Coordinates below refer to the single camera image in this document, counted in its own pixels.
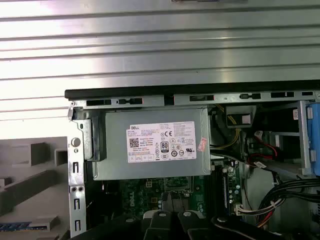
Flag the black cable bundle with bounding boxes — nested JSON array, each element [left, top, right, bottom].
[[252, 174, 320, 233]]

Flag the blue plastic drive latch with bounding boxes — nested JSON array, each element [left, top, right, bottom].
[[306, 101, 320, 176]]

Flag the grey power supply unit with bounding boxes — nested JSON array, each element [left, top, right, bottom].
[[91, 106, 211, 181]]

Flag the yellow wires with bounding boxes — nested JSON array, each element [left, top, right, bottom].
[[210, 103, 242, 152]]

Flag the white power connector with wires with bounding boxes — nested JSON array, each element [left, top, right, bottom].
[[234, 202, 251, 216]]

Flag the black PC case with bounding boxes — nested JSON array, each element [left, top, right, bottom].
[[64, 79, 320, 240]]

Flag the grey parts rack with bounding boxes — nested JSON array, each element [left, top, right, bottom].
[[0, 136, 71, 240]]

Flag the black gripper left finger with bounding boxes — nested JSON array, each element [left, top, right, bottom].
[[72, 191, 176, 240]]

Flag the thin red wire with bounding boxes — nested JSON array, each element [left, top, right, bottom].
[[268, 143, 285, 162]]

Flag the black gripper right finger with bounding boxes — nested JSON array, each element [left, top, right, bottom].
[[172, 192, 285, 240]]

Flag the green motherboard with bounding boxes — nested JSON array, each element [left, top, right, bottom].
[[119, 159, 244, 218]]

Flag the metal socket cover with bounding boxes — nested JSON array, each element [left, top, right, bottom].
[[163, 175, 195, 194]]

